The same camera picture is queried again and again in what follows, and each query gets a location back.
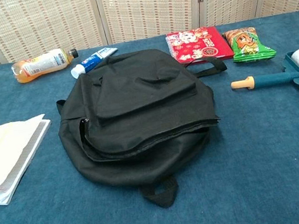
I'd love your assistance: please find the teal lint roller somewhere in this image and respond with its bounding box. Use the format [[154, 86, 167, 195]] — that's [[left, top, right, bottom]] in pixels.
[[227, 48, 299, 119]]

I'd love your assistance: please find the woven folding screen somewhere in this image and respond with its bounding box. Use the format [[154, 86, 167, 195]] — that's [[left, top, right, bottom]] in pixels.
[[0, 0, 299, 69]]

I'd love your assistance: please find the blue white toothpaste tube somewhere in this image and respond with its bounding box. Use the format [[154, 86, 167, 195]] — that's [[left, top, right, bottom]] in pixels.
[[67, 45, 122, 81]]

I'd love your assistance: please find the green orange snack bag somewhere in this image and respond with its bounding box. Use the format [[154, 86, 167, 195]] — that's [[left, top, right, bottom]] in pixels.
[[222, 22, 278, 66]]

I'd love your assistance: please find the red spiral notebook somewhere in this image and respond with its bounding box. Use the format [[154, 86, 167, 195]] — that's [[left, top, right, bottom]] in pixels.
[[164, 22, 236, 70]]

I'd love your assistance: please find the blue felt table cover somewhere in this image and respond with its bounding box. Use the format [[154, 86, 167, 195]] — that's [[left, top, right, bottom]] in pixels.
[[0, 10, 299, 224]]

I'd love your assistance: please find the white book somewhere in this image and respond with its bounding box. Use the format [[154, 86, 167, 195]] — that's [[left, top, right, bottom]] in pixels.
[[0, 112, 65, 207]]

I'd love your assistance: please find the black backpack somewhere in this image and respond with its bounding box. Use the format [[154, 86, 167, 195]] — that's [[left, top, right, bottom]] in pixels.
[[46, 35, 250, 224]]

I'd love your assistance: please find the orange drink bottle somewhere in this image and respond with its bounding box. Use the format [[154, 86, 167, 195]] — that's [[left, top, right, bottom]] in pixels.
[[9, 45, 82, 86]]

